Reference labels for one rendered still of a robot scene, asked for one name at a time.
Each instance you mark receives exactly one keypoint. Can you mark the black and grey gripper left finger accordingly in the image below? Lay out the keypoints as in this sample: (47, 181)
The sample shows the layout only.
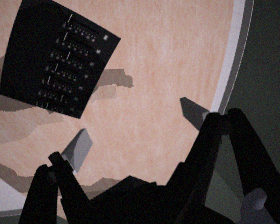
(40, 206)

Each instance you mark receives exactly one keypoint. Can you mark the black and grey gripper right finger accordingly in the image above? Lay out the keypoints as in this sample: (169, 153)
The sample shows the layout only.
(191, 179)

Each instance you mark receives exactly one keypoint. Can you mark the black lighting desk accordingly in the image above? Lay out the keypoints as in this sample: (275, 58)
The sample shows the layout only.
(35, 50)

